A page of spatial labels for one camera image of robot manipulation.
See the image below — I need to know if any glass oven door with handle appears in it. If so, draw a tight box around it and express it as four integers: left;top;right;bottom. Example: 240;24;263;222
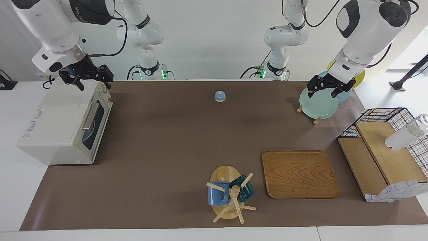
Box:
74;98;113;164

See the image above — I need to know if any cream toaster oven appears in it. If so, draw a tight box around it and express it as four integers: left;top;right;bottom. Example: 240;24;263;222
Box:
17;78;113;165

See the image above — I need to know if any large light blue plate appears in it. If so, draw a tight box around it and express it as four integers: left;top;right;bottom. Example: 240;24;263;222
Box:
318;70;352;104

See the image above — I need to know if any pale green plate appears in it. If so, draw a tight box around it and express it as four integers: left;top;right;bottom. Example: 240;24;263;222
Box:
299;85;339;120

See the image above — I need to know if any yellow plate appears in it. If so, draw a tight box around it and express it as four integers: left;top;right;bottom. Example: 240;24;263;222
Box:
326;60;365;89

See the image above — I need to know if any wooden plate rack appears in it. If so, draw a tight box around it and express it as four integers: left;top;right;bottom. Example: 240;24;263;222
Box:
296;104;322;125

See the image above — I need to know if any black clamp base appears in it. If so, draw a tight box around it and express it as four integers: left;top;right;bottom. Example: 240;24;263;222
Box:
0;69;18;91

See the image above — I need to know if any black stand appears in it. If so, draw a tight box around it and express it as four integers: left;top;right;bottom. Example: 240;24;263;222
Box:
389;54;428;91

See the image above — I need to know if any white cup with clear lid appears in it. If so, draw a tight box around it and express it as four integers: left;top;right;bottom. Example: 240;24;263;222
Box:
385;114;428;151

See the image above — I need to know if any wooden serving tray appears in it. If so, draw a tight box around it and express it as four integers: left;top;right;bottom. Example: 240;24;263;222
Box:
262;150;341;200

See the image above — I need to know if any brown table mat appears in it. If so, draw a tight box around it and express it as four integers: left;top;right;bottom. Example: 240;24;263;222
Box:
19;80;428;231

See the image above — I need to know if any grey patterned cloth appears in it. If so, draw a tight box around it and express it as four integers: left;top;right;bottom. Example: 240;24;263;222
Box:
365;180;428;203

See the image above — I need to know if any dark green mug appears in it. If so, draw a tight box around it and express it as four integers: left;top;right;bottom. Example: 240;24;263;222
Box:
229;174;256;203

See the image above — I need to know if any wooden mug tree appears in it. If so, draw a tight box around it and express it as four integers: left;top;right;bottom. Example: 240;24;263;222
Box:
206;166;257;224

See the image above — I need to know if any blue mug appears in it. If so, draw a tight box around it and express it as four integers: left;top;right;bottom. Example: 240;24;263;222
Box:
207;181;230;206

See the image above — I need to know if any black base cable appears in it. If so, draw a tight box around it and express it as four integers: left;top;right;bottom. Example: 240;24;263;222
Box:
126;65;141;81
240;50;271;79

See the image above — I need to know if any black power cable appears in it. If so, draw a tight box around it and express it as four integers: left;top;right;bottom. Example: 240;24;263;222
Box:
42;74;57;89

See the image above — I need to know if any black wire basket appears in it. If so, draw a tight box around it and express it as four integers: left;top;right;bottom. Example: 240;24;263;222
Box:
337;107;428;178

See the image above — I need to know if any wire basket wooden shelf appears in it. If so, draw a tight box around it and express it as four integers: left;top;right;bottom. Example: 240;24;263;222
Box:
338;121;428;201

